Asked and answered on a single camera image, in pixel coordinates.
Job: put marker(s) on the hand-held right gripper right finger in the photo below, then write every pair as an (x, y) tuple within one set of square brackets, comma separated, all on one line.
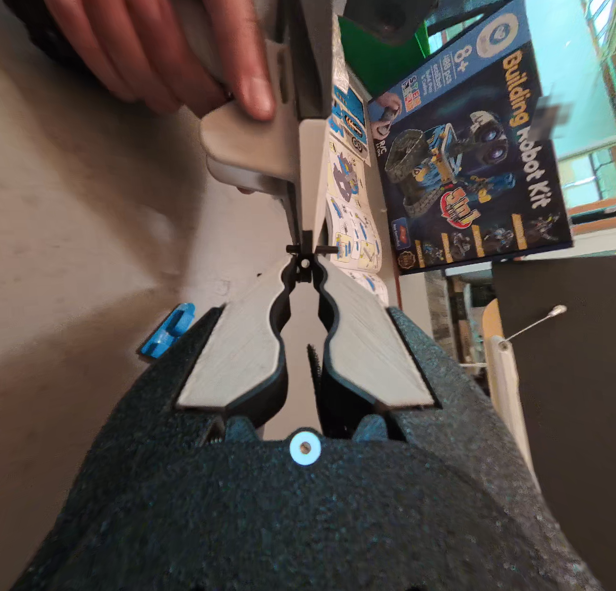
[(375, 355)]

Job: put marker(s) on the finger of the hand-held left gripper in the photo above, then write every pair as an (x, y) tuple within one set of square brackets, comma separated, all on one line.
[(313, 167), (294, 215)]

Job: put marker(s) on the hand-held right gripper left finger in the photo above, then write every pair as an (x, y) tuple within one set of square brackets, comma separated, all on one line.
[(236, 355)]

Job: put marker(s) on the black connector piece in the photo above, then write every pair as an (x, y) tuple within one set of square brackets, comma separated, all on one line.
[(304, 237)]

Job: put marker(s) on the black axle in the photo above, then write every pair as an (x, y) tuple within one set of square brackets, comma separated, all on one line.
[(329, 250)]

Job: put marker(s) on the white desk lamp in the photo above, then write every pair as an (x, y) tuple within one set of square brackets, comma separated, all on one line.
[(505, 384)]

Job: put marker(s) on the grey desk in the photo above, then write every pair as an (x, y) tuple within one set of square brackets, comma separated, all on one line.
[(96, 215)]

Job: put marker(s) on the person's left hand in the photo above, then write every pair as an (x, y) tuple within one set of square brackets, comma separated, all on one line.
[(144, 47)]

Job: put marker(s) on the instruction booklet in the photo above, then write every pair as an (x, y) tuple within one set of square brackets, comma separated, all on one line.
[(351, 191)]

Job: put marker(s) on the green storage bin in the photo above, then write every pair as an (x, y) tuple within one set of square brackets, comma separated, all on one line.
[(370, 66)]

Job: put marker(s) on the sticker sheet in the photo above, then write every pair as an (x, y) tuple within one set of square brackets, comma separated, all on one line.
[(351, 119)]

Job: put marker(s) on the blue flat brick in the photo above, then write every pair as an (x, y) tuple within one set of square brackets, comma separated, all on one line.
[(163, 333)]

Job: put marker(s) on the wooden table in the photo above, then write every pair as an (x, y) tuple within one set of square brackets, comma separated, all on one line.
[(492, 319)]

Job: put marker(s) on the robot kit box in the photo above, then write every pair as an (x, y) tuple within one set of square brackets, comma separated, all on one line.
[(481, 206)]

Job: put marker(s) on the black partition panel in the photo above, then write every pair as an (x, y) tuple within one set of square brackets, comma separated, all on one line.
[(568, 408)]

